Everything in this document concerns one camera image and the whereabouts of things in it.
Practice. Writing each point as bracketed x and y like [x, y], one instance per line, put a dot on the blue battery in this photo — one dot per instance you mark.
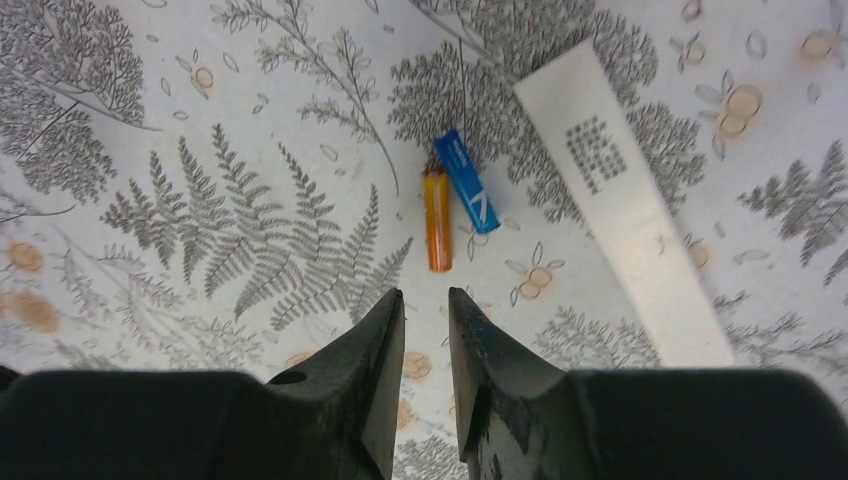
[459, 166]

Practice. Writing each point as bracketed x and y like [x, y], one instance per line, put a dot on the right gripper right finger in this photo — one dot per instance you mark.
[520, 417]

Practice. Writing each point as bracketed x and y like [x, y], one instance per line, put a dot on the floral patterned table mat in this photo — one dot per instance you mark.
[232, 184]

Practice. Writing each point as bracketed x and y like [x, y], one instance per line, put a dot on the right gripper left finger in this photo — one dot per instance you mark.
[331, 416]

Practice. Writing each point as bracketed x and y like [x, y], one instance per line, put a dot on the orange battery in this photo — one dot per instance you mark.
[435, 193]

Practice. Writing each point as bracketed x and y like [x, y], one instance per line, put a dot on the white remote control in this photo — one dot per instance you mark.
[577, 117]

